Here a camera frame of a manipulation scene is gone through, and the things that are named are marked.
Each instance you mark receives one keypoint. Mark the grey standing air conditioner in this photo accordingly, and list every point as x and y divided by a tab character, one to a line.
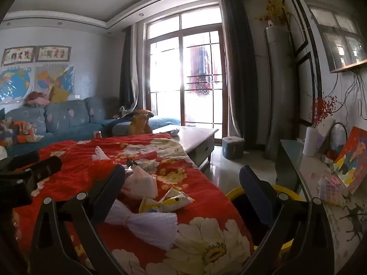
279	91

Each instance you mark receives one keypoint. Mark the blue storage stool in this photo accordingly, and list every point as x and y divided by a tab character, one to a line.
232	147

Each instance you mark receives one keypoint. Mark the wall-mounted television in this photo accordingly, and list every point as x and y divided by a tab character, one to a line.
338	28

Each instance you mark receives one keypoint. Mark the framed calligraphy poster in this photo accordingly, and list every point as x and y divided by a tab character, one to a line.
53	53
18	56

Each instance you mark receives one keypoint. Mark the world map poster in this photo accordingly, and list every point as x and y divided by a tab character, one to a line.
14	84

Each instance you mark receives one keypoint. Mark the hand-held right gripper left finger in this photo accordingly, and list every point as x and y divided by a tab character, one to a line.
107	189

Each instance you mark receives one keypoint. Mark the yellow white wrapper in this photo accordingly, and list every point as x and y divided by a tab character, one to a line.
172	200

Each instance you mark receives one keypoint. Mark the glass balcony door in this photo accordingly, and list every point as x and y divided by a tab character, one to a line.
169	63

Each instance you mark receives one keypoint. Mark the red berry branches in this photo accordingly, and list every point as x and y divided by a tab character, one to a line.
322	110

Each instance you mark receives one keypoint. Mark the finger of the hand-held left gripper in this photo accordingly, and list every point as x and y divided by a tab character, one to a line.
47	167
23	160

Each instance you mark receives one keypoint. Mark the white plastic bag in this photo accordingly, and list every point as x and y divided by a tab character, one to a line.
140	183

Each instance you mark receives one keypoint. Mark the yellow cushion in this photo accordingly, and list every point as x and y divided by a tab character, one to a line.
58	95

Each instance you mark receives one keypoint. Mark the hanging laundry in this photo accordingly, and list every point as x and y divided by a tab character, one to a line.
200	68

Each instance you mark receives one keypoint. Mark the pale picture card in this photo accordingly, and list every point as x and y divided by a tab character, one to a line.
325	134

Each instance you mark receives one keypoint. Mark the red floral blanket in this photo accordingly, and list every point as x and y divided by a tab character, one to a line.
71	160

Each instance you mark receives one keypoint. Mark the clear pastel bead box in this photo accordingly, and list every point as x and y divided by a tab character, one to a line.
329	190

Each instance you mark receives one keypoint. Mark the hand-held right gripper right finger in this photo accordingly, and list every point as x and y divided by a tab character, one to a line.
256	194

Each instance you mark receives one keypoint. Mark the country map poster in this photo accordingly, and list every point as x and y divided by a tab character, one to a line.
54	78

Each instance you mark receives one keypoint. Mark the orange paper bag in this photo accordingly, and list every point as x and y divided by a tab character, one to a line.
140	123

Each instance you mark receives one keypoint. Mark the blue heart-print sofa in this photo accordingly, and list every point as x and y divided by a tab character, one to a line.
66	120

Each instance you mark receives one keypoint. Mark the red drink can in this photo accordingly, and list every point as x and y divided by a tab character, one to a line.
97	135

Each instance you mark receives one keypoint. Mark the white paper roll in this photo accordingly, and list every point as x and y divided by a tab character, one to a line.
311	141

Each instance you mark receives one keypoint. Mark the dark grey long curtain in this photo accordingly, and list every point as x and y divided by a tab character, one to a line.
236	63

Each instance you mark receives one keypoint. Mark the grey sheer curtain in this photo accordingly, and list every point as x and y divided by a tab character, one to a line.
140	71

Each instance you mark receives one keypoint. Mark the yellow-rimmed bin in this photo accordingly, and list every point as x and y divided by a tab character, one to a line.
233	192

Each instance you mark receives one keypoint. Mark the white round object black hoop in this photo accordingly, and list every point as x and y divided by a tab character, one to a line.
338	137

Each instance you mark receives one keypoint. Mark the glass-top television stand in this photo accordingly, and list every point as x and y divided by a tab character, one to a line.
289	160

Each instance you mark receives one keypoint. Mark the pile of pink clothes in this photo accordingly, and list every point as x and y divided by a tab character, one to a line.
35	98

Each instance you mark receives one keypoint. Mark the patchwork cloth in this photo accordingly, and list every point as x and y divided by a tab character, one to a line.
20	133

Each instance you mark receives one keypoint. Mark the white coffee table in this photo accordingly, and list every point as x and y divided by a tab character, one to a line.
197	140

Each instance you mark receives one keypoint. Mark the yellow artificial flowers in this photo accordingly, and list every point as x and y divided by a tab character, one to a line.
273	13

